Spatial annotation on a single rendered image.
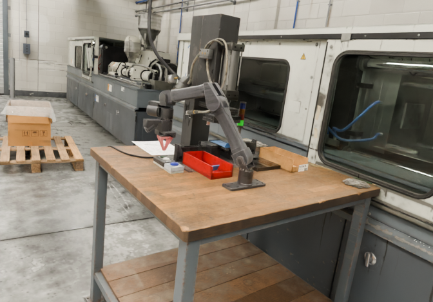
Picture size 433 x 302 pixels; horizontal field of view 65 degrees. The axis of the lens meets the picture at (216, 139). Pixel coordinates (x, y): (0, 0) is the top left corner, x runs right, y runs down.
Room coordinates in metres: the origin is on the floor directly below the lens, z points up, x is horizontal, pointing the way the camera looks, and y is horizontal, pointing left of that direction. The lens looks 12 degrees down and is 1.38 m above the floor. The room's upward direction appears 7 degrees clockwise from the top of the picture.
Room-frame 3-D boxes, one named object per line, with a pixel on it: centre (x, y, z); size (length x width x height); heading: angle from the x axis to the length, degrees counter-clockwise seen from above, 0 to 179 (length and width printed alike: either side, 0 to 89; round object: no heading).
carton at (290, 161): (1.82, -0.38, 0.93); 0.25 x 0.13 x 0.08; 37
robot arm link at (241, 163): (1.39, -0.13, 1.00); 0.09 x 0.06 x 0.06; 155
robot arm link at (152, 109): (1.58, 0.28, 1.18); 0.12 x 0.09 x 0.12; 65
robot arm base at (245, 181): (1.39, -0.14, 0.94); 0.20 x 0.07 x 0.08; 127
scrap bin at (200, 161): (1.55, 0.03, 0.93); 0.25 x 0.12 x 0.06; 37
